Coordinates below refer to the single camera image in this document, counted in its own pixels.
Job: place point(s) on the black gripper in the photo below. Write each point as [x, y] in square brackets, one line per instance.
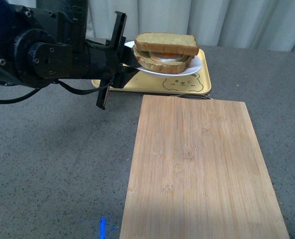
[104, 61]

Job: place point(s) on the bread slice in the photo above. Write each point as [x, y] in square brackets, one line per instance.
[161, 42]
[167, 68]

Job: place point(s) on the white oval plate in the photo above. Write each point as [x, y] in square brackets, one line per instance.
[163, 56]

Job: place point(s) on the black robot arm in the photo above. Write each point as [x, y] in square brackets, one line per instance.
[47, 44]

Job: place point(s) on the fried egg filling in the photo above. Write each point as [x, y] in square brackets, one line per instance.
[165, 57]

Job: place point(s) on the yellow bear tray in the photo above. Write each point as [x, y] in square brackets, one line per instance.
[195, 80]

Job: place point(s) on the bamboo cutting board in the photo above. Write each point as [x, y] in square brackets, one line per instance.
[198, 172]

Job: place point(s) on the grey curtain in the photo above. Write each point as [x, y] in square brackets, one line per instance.
[251, 24]

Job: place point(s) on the metal board handle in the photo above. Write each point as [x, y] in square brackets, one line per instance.
[193, 97]

